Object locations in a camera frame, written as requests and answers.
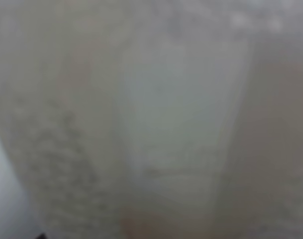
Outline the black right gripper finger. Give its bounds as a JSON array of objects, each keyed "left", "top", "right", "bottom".
[{"left": 35, "top": 234, "right": 46, "bottom": 239}]

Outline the clear plastic drink bottle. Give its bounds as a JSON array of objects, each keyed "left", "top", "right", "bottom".
[{"left": 0, "top": 0, "right": 303, "bottom": 239}]

